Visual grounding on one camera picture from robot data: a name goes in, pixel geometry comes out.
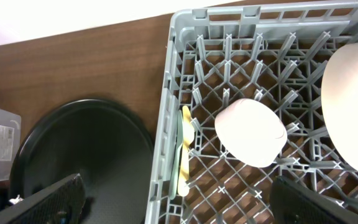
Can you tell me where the white tissue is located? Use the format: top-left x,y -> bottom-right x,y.
9,195 -> 23,205

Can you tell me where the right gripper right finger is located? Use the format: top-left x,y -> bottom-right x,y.
269,175 -> 358,224

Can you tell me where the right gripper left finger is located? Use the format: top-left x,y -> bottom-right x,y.
0,174 -> 86,224

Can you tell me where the mint green spoon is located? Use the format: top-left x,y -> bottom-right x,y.
168,110 -> 183,200

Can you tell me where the yellow spoon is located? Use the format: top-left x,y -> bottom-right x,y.
177,106 -> 195,197

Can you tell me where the grey dishwasher rack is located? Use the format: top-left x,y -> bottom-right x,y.
145,1 -> 358,223

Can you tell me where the pink bowl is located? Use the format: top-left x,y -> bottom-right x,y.
214,98 -> 288,168

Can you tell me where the round black tray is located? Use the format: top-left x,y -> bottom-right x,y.
9,99 -> 154,223

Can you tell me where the cream plate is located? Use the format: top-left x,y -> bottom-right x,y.
321,43 -> 358,171

